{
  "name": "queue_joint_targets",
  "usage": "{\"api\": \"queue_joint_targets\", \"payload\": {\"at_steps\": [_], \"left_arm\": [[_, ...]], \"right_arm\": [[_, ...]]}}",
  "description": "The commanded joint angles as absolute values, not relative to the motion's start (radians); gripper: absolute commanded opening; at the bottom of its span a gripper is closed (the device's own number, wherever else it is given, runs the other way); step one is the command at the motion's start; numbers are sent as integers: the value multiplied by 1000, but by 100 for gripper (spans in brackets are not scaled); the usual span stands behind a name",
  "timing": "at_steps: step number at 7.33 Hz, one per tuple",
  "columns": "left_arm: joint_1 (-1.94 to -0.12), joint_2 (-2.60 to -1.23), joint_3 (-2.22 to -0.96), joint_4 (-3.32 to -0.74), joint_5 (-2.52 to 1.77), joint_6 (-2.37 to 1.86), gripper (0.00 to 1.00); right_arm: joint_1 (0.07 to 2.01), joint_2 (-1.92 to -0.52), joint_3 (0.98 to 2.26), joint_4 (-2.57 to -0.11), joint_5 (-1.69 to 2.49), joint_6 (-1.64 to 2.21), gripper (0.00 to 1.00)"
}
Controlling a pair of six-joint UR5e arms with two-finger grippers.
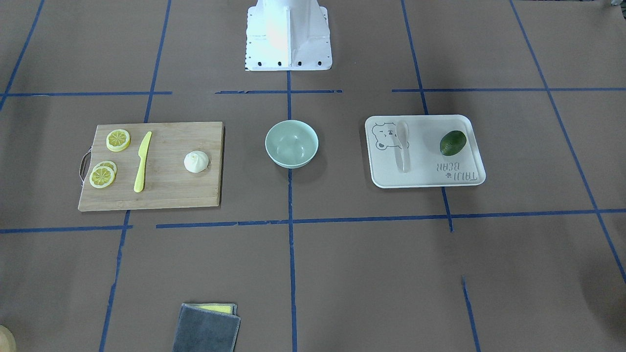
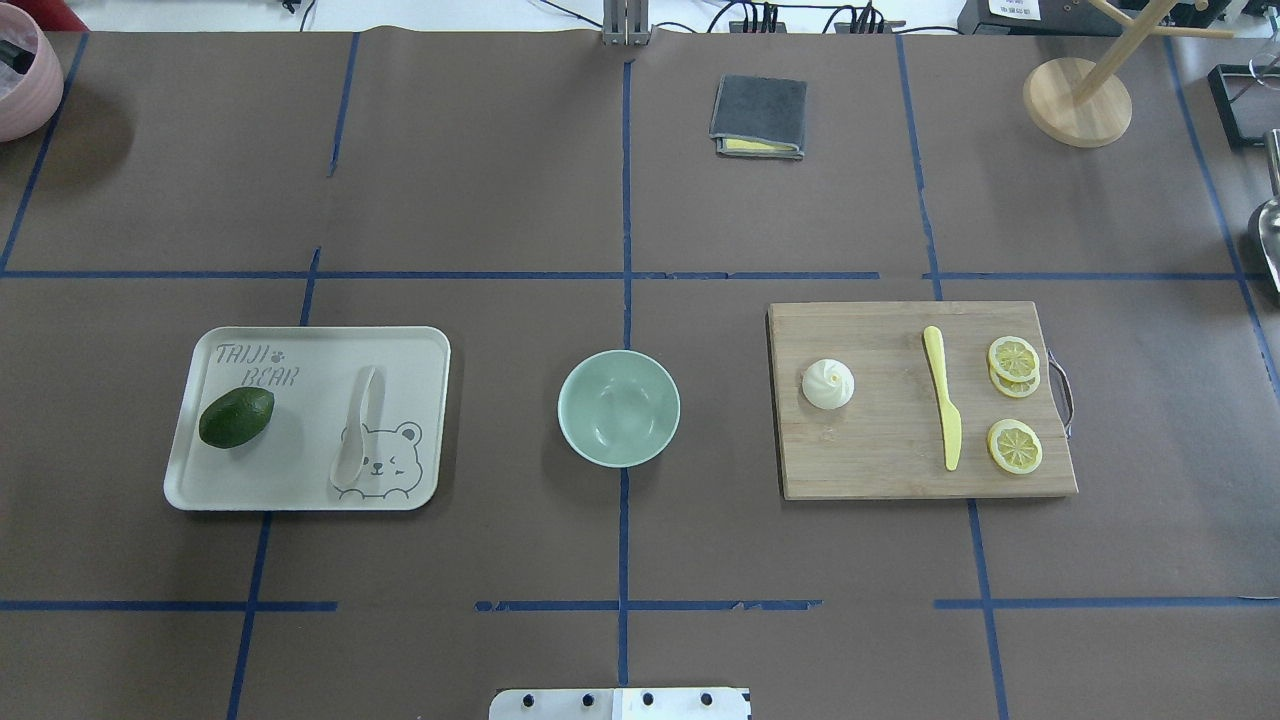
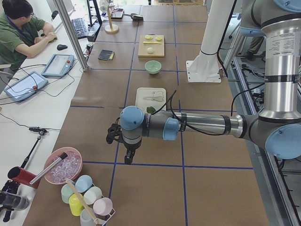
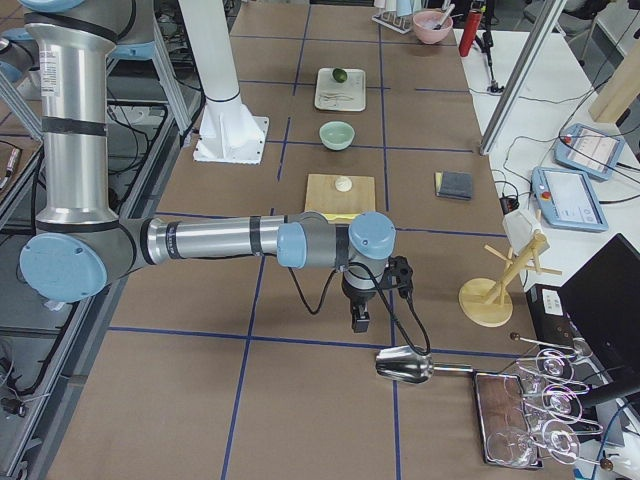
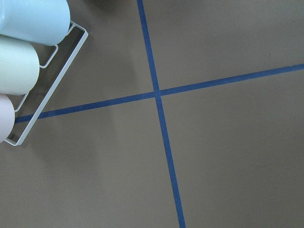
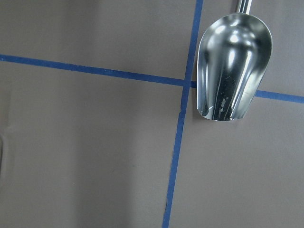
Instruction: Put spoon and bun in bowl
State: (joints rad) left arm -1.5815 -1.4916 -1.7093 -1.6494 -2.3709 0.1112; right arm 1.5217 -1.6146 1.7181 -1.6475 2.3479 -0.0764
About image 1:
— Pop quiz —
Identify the lemon slice far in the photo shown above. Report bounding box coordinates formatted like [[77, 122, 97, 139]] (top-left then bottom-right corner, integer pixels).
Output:
[[106, 129, 131, 152]]

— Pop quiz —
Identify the light green bowl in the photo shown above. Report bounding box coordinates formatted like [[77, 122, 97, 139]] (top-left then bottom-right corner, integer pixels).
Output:
[[265, 120, 319, 169]]

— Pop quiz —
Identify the lemon slice under pair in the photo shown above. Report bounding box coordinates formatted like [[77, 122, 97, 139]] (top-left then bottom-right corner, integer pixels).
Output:
[[92, 160, 118, 174]]

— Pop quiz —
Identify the lemon slice top pair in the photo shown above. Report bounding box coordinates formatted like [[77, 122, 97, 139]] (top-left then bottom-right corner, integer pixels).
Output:
[[88, 165, 116, 189]]

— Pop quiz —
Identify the yellow sponge cloth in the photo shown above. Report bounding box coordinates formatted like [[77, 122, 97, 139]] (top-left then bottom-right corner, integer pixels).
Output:
[[195, 303, 237, 315]]

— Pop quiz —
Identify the white ceramic spoon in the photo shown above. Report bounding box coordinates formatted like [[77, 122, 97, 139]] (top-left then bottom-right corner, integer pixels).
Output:
[[395, 121, 411, 173]]

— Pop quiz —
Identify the yellow plastic knife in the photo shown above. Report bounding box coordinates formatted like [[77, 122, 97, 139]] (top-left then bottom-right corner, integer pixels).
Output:
[[133, 131, 152, 193]]

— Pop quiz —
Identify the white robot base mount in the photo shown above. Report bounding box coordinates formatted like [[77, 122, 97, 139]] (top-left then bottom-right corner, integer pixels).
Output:
[[245, 0, 333, 71]]

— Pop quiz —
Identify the grey folded cloth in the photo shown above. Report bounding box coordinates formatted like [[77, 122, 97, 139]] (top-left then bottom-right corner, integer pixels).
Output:
[[172, 303, 241, 352]]

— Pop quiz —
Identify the bamboo cutting board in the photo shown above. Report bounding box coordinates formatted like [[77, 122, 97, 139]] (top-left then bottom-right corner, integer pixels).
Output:
[[78, 122, 225, 212]]

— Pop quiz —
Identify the green avocado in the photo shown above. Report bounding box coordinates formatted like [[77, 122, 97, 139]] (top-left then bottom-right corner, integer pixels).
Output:
[[440, 130, 467, 156]]

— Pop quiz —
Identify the white bear tray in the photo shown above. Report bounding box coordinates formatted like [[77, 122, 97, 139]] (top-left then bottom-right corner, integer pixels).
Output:
[[364, 114, 487, 189]]

